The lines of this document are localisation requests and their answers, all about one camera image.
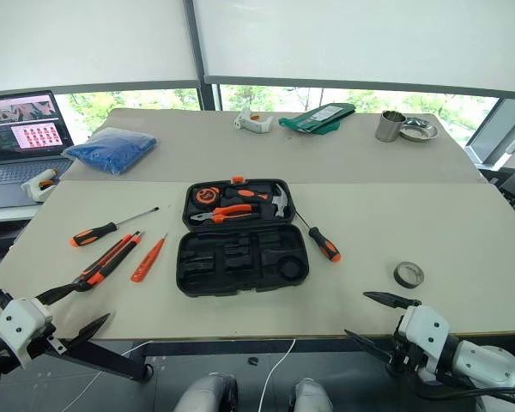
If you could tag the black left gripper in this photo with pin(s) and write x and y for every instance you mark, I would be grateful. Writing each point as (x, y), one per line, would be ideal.
(42, 340)

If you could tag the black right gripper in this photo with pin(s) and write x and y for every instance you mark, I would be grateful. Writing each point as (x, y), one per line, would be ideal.
(405, 361)

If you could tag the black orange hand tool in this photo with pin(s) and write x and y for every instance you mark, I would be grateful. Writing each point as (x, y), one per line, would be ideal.
(95, 278)

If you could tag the grey electrical tape roll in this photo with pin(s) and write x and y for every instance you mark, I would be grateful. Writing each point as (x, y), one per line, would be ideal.
(408, 274)

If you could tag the orange black utility knife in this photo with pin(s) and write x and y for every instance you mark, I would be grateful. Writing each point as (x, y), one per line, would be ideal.
(118, 251)

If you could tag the black orange screwdriver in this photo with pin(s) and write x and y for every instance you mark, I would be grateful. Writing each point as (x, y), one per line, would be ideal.
(94, 235)
(324, 245)

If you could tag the orange voltage tester pen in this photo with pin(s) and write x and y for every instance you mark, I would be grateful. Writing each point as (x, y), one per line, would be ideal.
(148, 262)

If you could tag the black plastic tool case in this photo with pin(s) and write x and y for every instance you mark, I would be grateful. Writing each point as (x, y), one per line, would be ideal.
(240, 274)

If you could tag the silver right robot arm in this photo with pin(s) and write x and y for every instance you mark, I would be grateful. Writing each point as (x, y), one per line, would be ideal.
(489, 365)

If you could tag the black table leg bar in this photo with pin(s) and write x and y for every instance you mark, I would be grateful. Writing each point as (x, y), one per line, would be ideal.
(107, 358)

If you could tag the grey rounded robot knee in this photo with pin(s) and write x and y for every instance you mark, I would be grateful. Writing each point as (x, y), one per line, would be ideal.
(311, 395)
(206, 392)

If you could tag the white glue gun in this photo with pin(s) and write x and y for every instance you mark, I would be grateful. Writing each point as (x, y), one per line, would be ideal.
(38, 184)

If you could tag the small black floor object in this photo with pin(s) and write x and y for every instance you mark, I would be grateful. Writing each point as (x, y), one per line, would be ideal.
(253, 361)

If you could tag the blue plastic bag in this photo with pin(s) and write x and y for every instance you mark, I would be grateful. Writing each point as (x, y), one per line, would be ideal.
(111, 150)

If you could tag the orange black tape measure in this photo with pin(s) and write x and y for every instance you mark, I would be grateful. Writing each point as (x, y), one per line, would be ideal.
(207, 195)

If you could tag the open laptop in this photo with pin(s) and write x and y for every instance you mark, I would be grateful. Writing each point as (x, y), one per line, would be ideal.
(19, 141)

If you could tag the black equipment beside table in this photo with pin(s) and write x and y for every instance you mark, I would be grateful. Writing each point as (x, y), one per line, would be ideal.
(513, 184)

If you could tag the steel dish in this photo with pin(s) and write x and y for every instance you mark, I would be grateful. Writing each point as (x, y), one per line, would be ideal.
(418, 131)

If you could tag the steel cup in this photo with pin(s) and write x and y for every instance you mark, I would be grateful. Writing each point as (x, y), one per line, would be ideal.
(388, 126)

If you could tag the green packet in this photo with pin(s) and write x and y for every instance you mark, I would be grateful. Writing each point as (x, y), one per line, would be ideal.
(317, 118)

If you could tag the white plastic clamp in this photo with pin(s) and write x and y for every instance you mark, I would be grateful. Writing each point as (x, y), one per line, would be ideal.
(253, 122)

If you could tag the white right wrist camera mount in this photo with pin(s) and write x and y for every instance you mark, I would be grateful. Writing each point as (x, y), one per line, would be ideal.
(427, 328)

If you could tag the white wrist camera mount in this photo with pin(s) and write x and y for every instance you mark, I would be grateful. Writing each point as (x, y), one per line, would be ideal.
(427, 328)
(19, 324)

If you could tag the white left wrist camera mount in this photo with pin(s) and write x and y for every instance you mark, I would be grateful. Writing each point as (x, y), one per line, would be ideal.
(19, 324)

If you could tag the dark window frame post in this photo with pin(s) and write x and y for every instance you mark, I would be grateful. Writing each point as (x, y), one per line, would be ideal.
(199, 51)

